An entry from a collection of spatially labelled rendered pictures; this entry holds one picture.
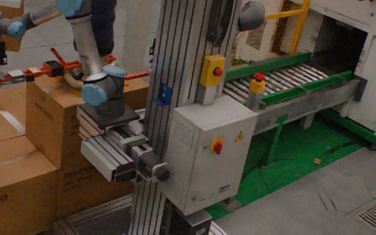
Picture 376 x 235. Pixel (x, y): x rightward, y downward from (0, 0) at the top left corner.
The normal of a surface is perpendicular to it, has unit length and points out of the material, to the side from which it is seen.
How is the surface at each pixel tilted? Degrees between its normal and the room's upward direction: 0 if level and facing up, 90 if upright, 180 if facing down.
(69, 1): 83
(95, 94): 97
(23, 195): 90
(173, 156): 90
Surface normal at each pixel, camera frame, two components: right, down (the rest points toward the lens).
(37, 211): 0.66, 0.45
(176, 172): -0.76, 0.19
